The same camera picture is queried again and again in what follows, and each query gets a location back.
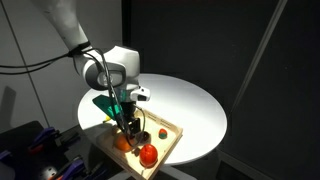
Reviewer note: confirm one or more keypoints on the purple black clamp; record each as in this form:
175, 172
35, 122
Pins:
46, 136
71, 166

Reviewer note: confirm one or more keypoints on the orange fruit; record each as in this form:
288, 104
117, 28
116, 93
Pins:
120, 144

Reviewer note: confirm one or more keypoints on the dark purple plum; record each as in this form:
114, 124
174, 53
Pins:
145, 136

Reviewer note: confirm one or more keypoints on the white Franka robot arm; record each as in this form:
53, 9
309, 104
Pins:
66, 26

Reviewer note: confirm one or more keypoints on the red toy strawberry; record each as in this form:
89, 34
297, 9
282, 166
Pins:
162, 133

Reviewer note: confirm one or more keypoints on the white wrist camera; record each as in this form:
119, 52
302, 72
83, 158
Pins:
140, 94

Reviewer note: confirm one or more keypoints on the red tomato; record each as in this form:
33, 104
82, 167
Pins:
148, 155

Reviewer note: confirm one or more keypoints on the perforated metal board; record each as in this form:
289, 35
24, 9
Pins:
48, 173

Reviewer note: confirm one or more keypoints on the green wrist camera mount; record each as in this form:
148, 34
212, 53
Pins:
108, 106

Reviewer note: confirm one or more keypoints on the wooden crate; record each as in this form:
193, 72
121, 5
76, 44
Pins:
166, 146

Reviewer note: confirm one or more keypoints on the grey diagonal pole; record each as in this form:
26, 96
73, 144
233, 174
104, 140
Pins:
258, 53

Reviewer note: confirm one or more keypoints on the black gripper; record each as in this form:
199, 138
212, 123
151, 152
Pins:
129, 111

